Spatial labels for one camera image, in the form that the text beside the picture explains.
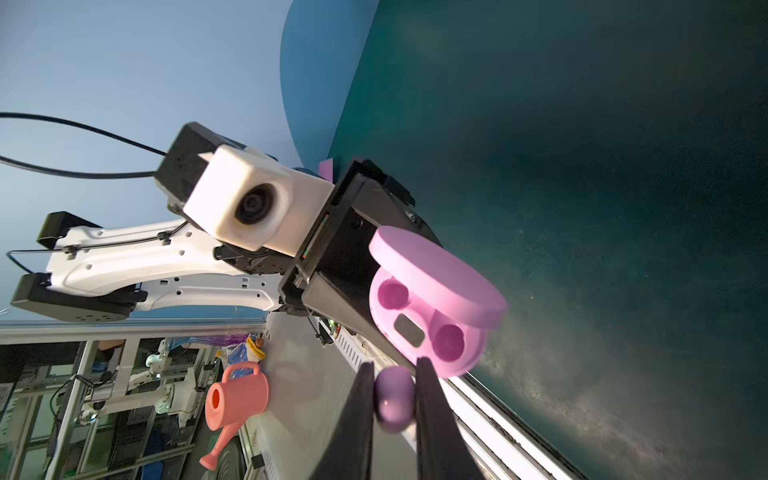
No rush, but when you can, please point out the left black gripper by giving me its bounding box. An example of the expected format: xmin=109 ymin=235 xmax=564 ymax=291
xmin=279 ymin=160 xmax=439 ymax=371

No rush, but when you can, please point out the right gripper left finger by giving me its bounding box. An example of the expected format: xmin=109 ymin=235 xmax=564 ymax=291
xmin=310 ymin=362 xmax=375 ymax=480

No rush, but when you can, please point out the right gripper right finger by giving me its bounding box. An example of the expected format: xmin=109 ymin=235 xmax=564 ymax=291
xmin=415 ymin=357 xmax=484 ymax=480

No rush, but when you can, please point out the purple earbud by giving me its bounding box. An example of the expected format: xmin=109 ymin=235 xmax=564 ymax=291
xmin=374 ymin=366 xmax=416 ymax=434

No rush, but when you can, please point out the purple earbud charging case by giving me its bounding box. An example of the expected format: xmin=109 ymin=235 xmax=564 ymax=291
xmin=368 ymin=226 xmax=508 ymax=378

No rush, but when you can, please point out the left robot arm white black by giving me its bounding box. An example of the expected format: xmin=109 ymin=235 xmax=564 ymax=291
xmin=11 ymin=122 xmax=434 ymax=364

